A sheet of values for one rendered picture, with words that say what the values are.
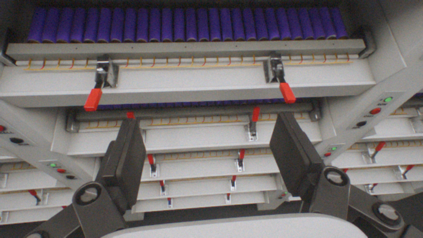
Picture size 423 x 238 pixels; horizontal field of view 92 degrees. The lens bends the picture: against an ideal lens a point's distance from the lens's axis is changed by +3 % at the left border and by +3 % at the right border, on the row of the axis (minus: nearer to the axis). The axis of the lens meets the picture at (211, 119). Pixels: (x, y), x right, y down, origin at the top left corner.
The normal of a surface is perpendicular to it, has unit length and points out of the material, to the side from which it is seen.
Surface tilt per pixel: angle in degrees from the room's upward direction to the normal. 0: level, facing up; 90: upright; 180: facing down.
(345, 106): 90
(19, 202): 18
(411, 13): 90
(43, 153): 90
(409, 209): 0
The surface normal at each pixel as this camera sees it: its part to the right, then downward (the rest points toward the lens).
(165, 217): 0.04, -0.60
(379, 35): -1.00, 0.04
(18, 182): 0.06, -0.32
